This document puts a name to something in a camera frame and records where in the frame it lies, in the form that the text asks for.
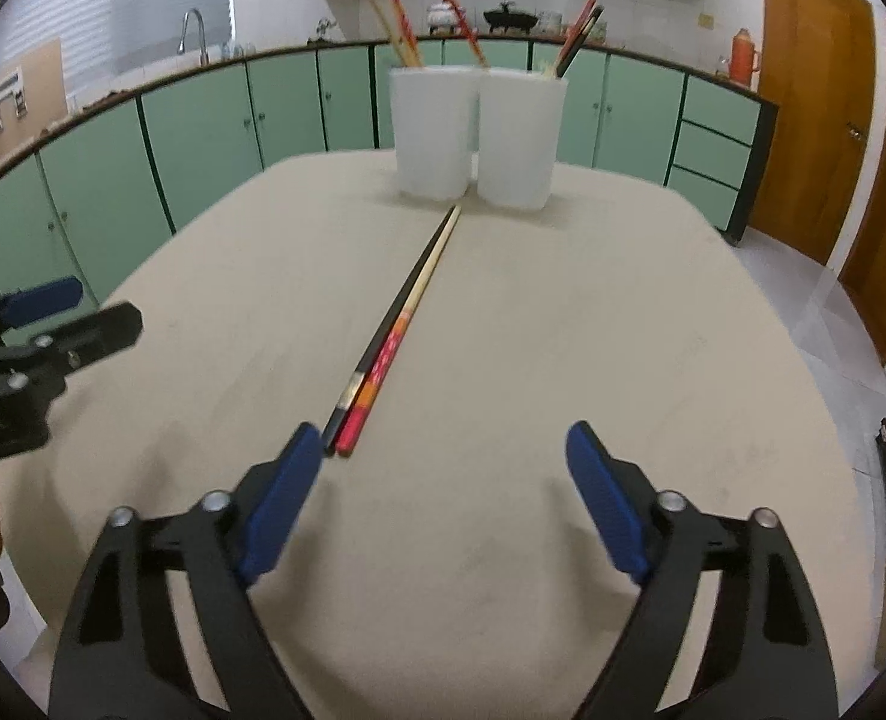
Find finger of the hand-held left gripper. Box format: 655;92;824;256
0;276;84;350
0;304;145;395

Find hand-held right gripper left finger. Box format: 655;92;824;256
49;422;324;720

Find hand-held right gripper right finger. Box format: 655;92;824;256
567;420;838;720

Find red and beige chopstick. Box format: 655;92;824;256
336;204;463;460

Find black chopstick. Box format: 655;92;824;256
323;204;460;457

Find white two-compartment utensil holder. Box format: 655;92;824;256
387;64;568;209

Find tan wooden chopstick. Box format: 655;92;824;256
358;0;423;68

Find chopsticks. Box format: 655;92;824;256
559;6;606;80

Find red patterned chopstick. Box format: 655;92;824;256
431;0;489;70

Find orange red chopstick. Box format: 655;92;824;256
561;0;598;77

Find cardboard box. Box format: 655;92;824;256
0;40;66;182

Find green base kitchen cabinets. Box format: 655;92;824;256
0;37;779;316

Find window blind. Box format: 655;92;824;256
0;0;232;70

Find chrome kitchen faucet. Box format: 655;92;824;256
179;7;209;66

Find white lidded pot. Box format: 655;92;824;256
425;0;464;35

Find orange thermos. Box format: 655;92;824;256
726;28;761;88

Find row of glass jars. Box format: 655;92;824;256
537;10;609;44

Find black pot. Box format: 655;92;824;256
483;4;539;35

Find wooden door with handle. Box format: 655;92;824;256
747;0;876;265

